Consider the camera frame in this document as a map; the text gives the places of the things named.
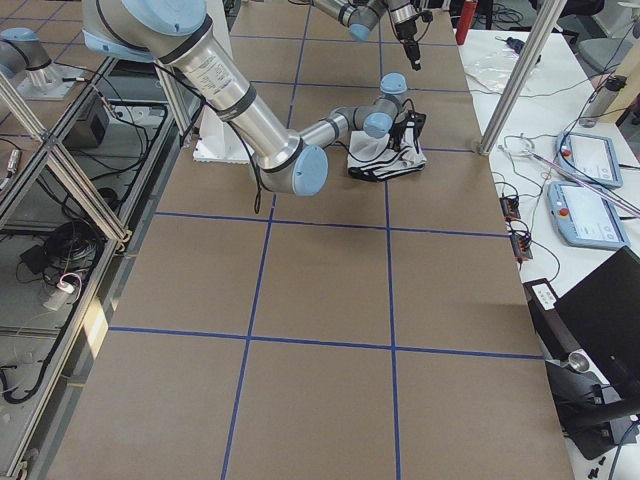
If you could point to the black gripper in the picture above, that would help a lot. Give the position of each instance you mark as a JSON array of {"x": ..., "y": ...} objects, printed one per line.
[
  {"x": 407, "y": 36},
  {"x": 398, "y": 134}
]

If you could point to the grey cartoon print t-shirt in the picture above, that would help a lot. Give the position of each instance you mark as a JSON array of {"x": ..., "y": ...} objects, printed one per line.
[{"x": 372, "y": 160}]

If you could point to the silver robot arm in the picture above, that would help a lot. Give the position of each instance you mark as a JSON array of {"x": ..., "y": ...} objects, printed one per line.
[
  {"x": 360, "y": 17},
  {"x": 180, "y": 34}
]

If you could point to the red cylinder bottle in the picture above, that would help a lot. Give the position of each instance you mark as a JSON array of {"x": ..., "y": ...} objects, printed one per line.
[{"x": 465, "y": 21}]

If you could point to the clear plastic sheet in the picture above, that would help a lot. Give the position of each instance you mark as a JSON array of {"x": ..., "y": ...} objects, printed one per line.
[{"x": 492, "y": 72}]

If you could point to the far blue teach pendant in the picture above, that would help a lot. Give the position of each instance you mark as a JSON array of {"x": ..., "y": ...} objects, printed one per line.
[{"x": 589, "y": 157}]

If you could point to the blue teach pendant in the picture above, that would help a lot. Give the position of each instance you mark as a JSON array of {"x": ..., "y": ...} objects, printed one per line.
[
  {"x": 589, "y": 157},
  {"x": 584, "y": 218}
]

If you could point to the grey water bottle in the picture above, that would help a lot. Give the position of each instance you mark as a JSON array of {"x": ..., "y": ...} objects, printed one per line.
[{"x": 601, "y": 108}]

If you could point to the near blue teach pendant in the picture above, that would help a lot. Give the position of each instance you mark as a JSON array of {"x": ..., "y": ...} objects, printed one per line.
[{"x": 584, "y": 218}]

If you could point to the aluminium frame post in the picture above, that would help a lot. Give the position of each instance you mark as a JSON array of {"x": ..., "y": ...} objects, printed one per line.
[{"x": 546, "y": 19}]

